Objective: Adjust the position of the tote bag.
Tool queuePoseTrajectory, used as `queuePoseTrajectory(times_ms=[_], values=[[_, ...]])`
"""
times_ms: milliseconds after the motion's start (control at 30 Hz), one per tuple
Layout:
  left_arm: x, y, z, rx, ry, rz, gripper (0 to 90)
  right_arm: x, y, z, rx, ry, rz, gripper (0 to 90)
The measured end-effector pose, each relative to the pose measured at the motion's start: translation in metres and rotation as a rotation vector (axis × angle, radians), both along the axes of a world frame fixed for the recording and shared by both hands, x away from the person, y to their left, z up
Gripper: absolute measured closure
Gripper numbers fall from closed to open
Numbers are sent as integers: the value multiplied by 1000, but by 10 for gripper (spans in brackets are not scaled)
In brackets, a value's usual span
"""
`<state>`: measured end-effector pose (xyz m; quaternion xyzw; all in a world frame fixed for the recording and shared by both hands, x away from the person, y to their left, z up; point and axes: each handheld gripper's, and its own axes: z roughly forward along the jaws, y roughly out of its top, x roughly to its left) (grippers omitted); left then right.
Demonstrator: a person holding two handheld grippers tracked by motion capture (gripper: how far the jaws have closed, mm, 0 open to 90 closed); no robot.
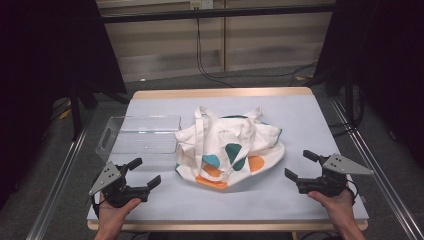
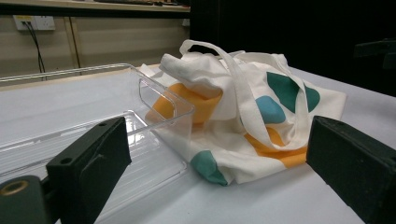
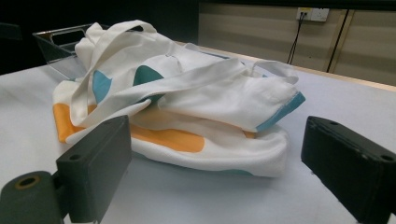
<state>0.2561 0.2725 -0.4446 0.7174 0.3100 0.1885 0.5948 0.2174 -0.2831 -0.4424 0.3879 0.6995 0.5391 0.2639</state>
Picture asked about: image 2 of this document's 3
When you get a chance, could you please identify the dark stand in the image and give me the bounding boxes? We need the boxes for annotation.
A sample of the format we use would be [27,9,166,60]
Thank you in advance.
[353,38,396,70]

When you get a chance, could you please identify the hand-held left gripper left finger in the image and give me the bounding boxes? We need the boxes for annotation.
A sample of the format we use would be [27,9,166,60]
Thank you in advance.
[46,116,133,224]

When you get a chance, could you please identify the dark wall rail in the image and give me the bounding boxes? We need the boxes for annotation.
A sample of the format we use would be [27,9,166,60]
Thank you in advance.
[0,5,191,20]

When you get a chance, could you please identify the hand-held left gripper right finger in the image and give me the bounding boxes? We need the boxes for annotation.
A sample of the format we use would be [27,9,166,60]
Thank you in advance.
[305,115,396,224]

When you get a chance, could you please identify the clear plastic bin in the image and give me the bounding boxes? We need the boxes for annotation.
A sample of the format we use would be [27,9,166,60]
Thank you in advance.
[0,63,196,224]

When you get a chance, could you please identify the white tote bag coloured patches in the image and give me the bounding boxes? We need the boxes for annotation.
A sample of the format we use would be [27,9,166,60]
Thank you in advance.
[139,39,347,187]

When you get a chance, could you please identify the black wall cable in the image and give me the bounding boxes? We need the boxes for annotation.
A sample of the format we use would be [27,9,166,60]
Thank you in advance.
[21,21,49,81]

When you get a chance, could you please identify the white wall outlet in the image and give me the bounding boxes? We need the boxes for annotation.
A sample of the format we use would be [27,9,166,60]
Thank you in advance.
[12,15,56,32]

